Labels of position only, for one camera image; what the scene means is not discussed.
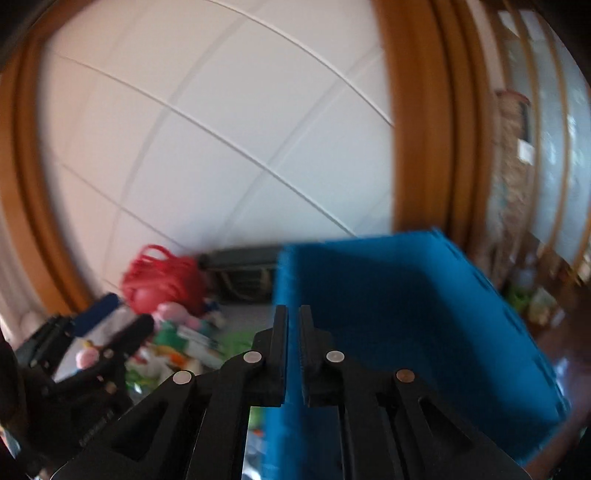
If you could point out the pink plush toy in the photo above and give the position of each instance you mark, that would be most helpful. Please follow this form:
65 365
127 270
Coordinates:
173 314

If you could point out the glass door cabinet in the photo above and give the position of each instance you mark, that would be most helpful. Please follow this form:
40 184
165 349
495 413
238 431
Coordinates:
549 115

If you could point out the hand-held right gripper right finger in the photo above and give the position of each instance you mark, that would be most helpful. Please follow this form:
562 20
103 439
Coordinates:
307 364

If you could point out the blue plastic storage crate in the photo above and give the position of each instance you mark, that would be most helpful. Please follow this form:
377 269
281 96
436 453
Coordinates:
392 300

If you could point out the red bag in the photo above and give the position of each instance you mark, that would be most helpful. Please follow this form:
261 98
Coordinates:
161 277

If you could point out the dark green gift bag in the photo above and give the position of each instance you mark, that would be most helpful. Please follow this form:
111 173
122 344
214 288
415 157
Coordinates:
240 258

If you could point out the white paper packet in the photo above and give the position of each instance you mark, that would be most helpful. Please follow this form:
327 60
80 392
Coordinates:
201 344

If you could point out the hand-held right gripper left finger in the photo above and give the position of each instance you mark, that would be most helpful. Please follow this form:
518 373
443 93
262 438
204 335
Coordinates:
277 369

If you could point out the wooden trim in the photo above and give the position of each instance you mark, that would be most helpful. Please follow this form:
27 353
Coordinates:
27 184

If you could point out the beige hanging bag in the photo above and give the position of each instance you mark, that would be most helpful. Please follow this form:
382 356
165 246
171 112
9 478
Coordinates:
512 184

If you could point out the grey cloth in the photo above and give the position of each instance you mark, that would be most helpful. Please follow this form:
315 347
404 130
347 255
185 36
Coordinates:
242 318

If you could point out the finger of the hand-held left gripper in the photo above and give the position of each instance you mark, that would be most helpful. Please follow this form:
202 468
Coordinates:
99 314
131 337

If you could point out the wooden door frame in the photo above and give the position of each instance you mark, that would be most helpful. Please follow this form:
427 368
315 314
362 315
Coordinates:
415 115

